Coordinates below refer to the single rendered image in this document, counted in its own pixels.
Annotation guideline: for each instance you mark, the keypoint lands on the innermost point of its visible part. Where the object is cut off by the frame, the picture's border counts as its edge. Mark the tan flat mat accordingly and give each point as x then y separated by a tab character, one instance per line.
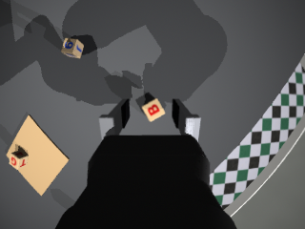
45	159

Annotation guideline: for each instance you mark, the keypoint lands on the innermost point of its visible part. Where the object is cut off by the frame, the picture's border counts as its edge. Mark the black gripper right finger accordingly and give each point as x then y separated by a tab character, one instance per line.
187	123

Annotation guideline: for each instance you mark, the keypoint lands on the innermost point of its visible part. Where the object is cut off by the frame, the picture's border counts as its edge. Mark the wooden letter block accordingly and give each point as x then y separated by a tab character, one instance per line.
153	109
18	159
72	47

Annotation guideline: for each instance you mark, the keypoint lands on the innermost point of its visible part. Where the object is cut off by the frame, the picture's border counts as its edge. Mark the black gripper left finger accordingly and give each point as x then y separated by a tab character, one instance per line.
112	123

